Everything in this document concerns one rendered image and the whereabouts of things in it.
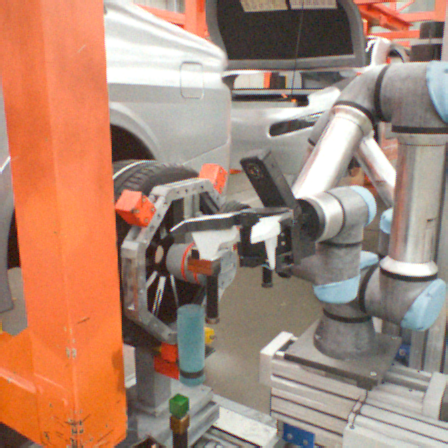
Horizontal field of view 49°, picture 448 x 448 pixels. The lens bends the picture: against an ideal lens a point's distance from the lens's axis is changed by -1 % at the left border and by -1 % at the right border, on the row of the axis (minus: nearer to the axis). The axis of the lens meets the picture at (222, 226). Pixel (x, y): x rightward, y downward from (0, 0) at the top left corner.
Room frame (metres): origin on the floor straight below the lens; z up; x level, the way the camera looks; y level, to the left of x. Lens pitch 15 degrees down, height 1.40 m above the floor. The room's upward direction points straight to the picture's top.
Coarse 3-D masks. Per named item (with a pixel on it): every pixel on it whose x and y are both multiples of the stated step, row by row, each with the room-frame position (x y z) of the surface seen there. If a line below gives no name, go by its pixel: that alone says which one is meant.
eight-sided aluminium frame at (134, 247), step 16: (160, 192) 1.51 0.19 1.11; (176, 192) 1.55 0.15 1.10; (192, 192) 1.61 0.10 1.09; (208, 192) 1.69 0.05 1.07; (160, 208) 1.47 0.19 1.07; (208, 208) 1.78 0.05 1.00; (128, 240) 1.41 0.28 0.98; (144, 240) 1.41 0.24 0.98; (128, 256) 1.39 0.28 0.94; (144, 256) 1.40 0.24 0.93; (128, 272) 1.40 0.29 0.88; (144, 272) 1.40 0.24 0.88; (128, 288) 1.40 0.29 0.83; (144, 288) 1.40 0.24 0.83; (224, 288) 1.77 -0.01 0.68; (128, 304) 1.40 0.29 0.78; (144, 304) 1.39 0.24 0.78; (144, 320) 1.39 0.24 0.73; (160, 336) 1.46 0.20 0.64; (176, 336) 1.52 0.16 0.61
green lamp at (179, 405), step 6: (174, 396) 1.09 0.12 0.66; (180, 396) 1.09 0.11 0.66; (168, 402) 1.08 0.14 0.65; (174, 402) 1.07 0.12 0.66; (180, 402) 1.07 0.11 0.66; (186, 402) 1.08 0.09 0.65; (174, 408) 1.07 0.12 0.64; (180, 408) 1.06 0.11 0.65; (186, 408) 1.08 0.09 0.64; (174, 414) 1.07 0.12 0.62; (180, 414) 1.06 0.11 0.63
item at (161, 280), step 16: (160, 224) 1.63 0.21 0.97; (160, 240) 1.63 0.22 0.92; (160, 272) 1.67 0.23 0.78; (160, 288) 1.62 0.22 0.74; (176, 288) 1.82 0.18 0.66; (192, 288) 1.79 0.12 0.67; (160, 304) 1.75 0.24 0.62; (176, 304) 1.69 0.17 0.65; (160, 320) 1.61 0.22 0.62; (176, 320) 1.66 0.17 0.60
